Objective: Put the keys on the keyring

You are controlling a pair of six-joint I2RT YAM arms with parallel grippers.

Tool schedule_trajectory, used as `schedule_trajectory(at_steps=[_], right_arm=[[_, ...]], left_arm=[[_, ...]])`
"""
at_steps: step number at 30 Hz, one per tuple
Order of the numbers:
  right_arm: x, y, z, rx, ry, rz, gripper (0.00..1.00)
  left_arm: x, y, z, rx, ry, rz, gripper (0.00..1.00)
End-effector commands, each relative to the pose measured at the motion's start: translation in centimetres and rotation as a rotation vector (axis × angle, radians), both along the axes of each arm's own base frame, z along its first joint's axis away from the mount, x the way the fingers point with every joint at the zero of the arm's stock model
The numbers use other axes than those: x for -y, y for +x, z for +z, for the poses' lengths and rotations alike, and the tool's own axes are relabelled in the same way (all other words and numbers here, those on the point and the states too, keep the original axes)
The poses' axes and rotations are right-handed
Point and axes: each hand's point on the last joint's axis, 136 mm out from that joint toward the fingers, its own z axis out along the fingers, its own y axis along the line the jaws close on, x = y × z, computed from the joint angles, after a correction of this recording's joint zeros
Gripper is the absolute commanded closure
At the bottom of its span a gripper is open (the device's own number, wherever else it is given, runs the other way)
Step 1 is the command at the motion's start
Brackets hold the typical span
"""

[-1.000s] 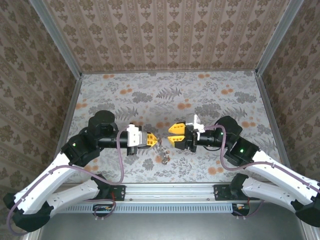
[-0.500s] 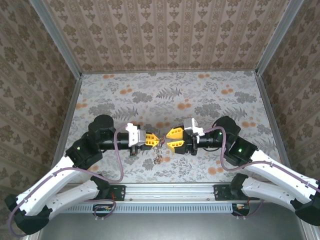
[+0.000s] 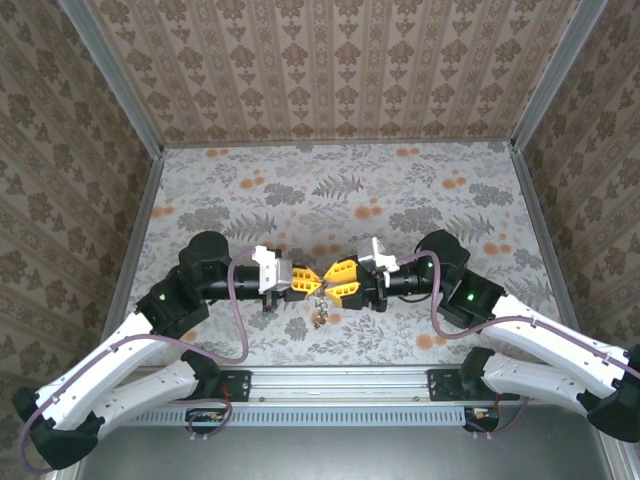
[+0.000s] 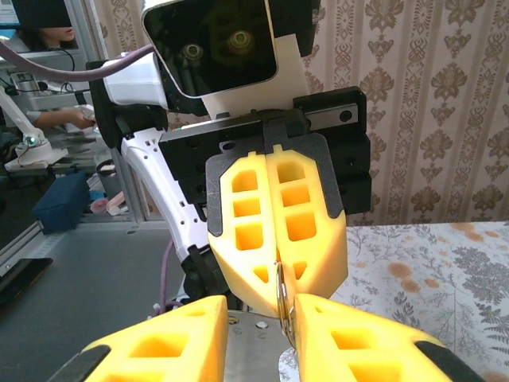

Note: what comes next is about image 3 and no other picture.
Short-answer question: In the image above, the black connector board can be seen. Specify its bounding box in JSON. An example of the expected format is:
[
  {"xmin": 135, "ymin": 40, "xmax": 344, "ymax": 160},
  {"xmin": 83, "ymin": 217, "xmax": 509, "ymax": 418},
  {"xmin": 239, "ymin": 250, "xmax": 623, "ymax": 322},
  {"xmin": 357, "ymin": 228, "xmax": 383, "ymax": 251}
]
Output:
[
  {"xmin": 462, "ymin": 406, "xmax": 502, "ymax": 432},
  {"xmin": 184, "ymin": 407, "xmax": 225, "ymax": 434}
]

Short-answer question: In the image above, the aluminium table side rail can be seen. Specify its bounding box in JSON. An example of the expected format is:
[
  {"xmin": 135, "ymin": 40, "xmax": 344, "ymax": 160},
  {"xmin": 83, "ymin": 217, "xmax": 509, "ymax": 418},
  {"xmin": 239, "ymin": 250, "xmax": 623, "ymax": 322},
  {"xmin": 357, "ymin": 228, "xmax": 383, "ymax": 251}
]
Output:
[
  {"xmin": 509, "ymin": 144, "xmax": 587, "ymax": 342},
  {"xmin": 102, "ymin": 149, "xmax": 165, "ymax": 331}
]

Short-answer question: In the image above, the grey slotted cable duct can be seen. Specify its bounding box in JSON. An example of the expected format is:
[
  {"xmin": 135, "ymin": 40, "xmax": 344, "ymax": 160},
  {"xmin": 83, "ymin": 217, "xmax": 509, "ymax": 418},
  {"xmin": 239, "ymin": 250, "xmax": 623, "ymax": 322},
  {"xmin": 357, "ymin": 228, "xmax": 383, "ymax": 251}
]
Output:
[{"xmin": 112, "ymin": 403, "xmax": 467, "ymax": 429}]

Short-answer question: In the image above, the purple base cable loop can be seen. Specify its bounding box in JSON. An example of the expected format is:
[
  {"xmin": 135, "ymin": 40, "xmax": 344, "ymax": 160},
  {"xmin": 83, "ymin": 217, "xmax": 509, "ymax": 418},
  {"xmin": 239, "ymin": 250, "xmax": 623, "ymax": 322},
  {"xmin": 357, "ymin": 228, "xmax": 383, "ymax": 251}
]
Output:
[
  {"xmin": 464, "ymin": 399, "xmax": 530, "ymax": 442},
  {"xmin": 167, "ymin": 394, "xmax": 234, "ymax": 444}
]

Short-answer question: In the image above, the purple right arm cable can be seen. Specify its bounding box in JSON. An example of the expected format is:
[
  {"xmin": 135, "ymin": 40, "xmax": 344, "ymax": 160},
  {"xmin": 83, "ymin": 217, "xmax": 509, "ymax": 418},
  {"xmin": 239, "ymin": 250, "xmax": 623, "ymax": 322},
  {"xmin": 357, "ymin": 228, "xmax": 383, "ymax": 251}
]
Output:
[{"xmin": 396, "ymin": 251, "xmax": 634, "ymax": 366}]

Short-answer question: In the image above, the aluminium frame post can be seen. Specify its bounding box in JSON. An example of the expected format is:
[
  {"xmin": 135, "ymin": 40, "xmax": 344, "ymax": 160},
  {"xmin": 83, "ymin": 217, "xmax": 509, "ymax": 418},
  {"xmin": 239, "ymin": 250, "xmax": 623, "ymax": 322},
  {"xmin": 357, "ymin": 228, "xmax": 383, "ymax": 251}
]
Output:
[
  {"xmin": 511, "ymin": 0, "xmax": 609, "ymax": 152},
  {"xmin": 57, "ymin": 0, "xmax": 166, "ymax": 157}
]

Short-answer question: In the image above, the aluminium table end rail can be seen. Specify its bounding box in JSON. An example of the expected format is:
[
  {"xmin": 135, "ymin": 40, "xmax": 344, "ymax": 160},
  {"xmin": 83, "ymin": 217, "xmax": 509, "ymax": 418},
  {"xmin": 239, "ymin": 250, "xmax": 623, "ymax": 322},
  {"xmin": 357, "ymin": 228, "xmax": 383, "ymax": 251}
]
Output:
[{"xmin": 162, "ymin": 138, "xmax": 516, "ymax": 149}]

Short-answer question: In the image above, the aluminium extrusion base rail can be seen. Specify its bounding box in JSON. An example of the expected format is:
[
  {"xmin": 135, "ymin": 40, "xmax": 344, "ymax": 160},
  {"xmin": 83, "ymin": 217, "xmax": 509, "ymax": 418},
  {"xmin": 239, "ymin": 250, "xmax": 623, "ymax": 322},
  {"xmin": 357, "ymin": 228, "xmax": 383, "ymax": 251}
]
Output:
[{"xmin": 219, "ymin": 367, "xmax": 432, "ymax": 404}]

